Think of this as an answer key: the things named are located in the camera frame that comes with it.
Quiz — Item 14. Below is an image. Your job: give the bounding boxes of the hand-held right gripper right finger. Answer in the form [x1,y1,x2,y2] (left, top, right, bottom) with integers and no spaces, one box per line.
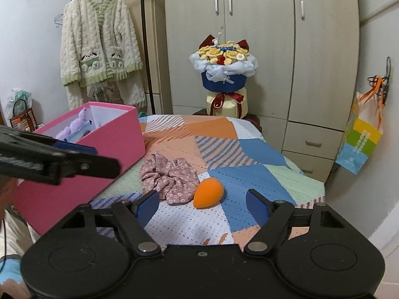
[244,188,342,255]

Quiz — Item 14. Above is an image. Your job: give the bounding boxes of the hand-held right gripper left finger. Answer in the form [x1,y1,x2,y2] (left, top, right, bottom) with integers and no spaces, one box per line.
[59,189,162,255]

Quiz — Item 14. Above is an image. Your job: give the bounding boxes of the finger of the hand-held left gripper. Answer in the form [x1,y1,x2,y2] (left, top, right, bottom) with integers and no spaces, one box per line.
[0,145,121,186]
[0,125,98,156]

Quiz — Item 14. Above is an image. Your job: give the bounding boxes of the pink cardboard box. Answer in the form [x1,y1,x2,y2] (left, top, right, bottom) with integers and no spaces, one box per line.
[12,101,147,237]

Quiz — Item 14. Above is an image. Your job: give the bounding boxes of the pink floral scrunchie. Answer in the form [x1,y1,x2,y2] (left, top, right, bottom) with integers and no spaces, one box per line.
[139,152,200,205]

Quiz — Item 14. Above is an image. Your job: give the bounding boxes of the orange makeup sponge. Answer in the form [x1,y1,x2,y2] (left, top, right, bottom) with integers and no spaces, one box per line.
[193,177,225,209]

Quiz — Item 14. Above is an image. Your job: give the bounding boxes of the brown woven basket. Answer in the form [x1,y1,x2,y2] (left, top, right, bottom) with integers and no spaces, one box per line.
[9,98,38,130]

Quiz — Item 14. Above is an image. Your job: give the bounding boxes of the light blue cloth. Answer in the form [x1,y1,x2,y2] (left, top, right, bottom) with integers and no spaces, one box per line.
[67,121,94,143]

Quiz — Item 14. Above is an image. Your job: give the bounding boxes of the purple plush toy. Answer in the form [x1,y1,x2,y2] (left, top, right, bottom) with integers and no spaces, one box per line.
[56,107,94,141]

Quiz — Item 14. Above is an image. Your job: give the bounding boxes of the beige cloth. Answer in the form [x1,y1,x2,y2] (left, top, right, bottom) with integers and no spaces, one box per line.
[0,209,33,260]

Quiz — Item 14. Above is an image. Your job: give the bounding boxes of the cream fluffy pajama pants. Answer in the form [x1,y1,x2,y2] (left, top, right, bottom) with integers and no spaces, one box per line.
[67,80,147,108]

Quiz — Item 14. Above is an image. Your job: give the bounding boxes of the cream gift box red ribbon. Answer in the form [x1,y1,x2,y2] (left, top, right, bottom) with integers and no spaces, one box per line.
[205,87,249,119]

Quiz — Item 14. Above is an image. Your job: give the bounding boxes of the colourful striped paper bag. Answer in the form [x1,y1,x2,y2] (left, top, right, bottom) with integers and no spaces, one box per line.
[335,75,385,175]

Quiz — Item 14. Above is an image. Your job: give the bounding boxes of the cream green fluffy cardigan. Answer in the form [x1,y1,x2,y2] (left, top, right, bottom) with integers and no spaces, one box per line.
[60,0,144,87]

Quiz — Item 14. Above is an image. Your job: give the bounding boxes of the flower bouquet blue wrap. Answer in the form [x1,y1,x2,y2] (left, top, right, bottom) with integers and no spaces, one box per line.
[188,35,259,93]

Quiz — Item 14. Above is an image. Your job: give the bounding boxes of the black clothes rack pole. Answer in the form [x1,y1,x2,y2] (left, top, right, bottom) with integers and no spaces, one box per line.
[138,0,157,116]

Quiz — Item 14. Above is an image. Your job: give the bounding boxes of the beige wardrobe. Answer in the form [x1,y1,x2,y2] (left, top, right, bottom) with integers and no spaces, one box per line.
[163,0,360,185]

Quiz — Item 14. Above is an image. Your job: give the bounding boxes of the wire clothes hanger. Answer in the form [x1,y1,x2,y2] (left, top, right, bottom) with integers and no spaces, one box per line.
[52,12,67,29]

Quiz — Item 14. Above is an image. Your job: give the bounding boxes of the black wall hook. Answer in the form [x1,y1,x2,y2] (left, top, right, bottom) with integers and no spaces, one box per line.
[366,56,392,107]

